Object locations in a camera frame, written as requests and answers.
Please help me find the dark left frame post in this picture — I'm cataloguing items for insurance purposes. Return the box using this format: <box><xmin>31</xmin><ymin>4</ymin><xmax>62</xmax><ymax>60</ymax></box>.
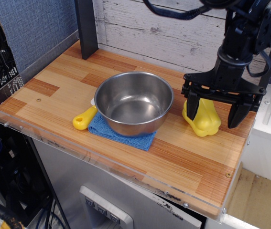
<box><xmin>74</xmin><ymin>0</ymin><xmax>98</xmax><ymax>60</ymax></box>

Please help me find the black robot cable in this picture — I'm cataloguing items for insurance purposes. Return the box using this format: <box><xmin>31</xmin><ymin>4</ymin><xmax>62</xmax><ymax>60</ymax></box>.
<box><xmin>142</xmin><ymin>0</ymin><xmax>271</xmax><ymax>78</ymax></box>

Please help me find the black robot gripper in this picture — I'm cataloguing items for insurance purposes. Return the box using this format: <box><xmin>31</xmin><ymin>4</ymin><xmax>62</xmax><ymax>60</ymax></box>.
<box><xmin>181</xmin><ymin>50</ymin><xmax>266</xmax><ymax>128</ymax></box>

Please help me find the yellow handled knife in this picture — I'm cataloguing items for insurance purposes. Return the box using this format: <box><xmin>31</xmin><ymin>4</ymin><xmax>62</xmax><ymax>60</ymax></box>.
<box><xmin>72</xmin><ymin>98</ymin><xmax>98</xmax><ymax>130</ymax></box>

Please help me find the clear acrylic table guard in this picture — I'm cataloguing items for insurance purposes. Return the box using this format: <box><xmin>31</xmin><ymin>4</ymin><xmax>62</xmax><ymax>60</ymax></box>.
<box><xmin>0</xmin><ymin>34</ymin><xmax>254</xmax><ymax>229</ymax></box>

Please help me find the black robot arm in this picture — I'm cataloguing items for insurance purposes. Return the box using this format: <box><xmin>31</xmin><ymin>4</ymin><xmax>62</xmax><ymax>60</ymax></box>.
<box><xmin>182</xmin><ymin>0</ymin><xmax>271</xmax><ymax>128</ymax></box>

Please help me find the blue folded cloth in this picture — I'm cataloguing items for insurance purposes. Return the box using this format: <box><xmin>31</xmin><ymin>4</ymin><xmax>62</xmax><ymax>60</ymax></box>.
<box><xmin>88</xmin><ymin>112</ymin><xmax>157</xmax><ymax>151</ymax></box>

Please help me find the yellow bell pepper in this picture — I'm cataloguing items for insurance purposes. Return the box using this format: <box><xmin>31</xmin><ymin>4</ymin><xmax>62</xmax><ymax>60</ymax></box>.
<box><xmin>182</xmin><ymin>98</ymin><xmax>221</xmax><ymax>137</ymax></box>

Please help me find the silver cabinet with buttons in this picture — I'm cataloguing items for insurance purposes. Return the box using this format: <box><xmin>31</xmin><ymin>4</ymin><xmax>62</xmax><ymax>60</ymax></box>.
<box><xmin>32</xmin><ymin>138</ymin><xmax>206</xmax><ymax>229</ymax></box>

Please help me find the stainless steel bowl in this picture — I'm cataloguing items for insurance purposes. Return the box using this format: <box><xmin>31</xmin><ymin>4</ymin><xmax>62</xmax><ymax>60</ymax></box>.
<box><xmin>94</xmin><ymin>72</ymin><xmax>174</xmax><ymax>137</ymax></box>

